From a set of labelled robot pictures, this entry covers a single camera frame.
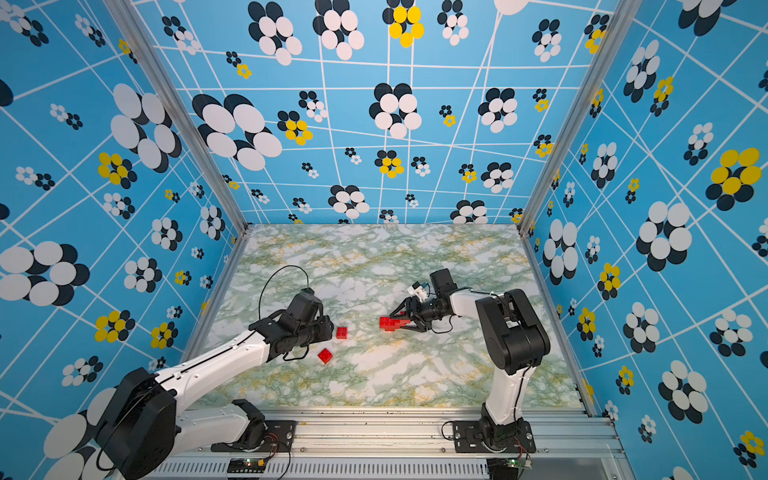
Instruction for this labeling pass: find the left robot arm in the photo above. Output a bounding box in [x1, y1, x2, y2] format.
[94, 288, 334, 479]

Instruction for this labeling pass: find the aluminium corner post left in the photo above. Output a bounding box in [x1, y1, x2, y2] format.
[104, 1, 248, 237]

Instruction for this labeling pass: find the aluminium corner post right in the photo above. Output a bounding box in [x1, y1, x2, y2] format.
[519, 0, 643, 236]

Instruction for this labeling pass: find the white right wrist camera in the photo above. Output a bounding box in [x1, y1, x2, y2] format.
[407, 282, 429, 302]

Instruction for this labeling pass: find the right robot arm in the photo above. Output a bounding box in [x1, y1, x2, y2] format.
[380, 269, 551, 453]

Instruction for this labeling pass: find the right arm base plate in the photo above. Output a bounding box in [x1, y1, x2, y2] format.
[451, 418, 537, 455]

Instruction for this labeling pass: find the aluminium corner post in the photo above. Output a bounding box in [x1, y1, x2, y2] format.
[519, 0, 643, 236]
[104, 1, 248, 237]

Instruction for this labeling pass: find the red stepped lego assembly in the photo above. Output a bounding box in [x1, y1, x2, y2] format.
[379, 317, 411, 332]

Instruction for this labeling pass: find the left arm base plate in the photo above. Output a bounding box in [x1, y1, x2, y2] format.
[210, 420, 297, 454]

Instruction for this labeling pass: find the left controller board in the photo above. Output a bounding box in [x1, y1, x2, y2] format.
[226, 458, 269, 477]

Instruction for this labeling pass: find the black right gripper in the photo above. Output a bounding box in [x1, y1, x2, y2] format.
[390, 297, 443, 331]

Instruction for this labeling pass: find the right controller board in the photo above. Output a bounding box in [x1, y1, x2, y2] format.
[486, 458, 530, 480]

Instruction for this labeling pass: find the controller board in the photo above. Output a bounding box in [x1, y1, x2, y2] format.
[226, 458, 269, 477]
[486, 458, 530, 480]

